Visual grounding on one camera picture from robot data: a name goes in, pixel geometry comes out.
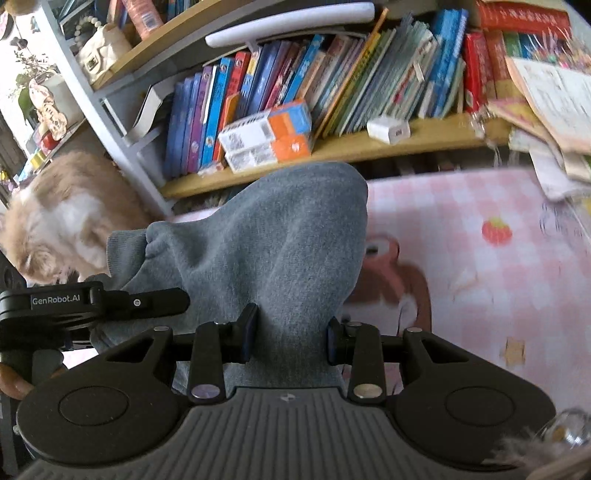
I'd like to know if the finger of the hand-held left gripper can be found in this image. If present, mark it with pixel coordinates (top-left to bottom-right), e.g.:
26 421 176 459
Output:
90 287 191 320

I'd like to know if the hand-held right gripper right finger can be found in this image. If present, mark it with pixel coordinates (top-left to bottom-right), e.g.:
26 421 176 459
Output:
325 318 504 403

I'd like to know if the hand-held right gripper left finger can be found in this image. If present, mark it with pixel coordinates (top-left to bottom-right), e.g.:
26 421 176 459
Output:
104 302 260 404

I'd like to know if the grey sweatshirt garment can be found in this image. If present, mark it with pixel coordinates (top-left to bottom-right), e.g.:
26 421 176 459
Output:
92 161 370 398

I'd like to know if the person's left hand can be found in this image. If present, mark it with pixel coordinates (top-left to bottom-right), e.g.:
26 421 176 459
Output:
0 364 34 400

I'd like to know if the fluffy orange white cat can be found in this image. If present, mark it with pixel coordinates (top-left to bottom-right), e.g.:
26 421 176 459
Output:
0 150 153 287

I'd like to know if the pink checked cartoon tablecloth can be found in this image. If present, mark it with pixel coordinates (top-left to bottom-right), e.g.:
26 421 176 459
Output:
60 168 591 435

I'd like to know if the white wooden bookshelf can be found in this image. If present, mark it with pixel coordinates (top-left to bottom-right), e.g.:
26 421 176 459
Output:
39 0 513 217

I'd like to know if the orange white carton box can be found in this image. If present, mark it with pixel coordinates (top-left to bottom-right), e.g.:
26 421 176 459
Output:
225 134 315 174
218 99 312 151

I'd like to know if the rabbit figure decoration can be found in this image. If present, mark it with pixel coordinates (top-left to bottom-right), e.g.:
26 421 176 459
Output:
28 76 69 139

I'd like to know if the fuzzy grey sleeve cuff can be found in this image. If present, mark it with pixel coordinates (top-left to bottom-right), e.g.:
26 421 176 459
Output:
489 406 591 467

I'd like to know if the white charger plug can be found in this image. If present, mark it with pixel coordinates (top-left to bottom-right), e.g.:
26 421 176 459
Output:
367 116 411 145

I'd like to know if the cream quilted handbag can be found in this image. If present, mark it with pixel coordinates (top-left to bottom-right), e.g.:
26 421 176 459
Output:
74 16 134 86

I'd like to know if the row of colourful books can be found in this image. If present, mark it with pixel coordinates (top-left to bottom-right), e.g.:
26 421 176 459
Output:
164 7 573 181

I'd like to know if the pink cylindrical container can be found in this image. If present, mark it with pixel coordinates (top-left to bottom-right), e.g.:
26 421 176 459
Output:
121 0 164 40

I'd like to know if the white lamp bar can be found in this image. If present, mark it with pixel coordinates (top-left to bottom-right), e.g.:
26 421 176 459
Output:
205 1 376 48

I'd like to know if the stack of papers and booklets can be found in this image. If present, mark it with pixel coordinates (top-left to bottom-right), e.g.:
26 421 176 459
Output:
489 55 591 201

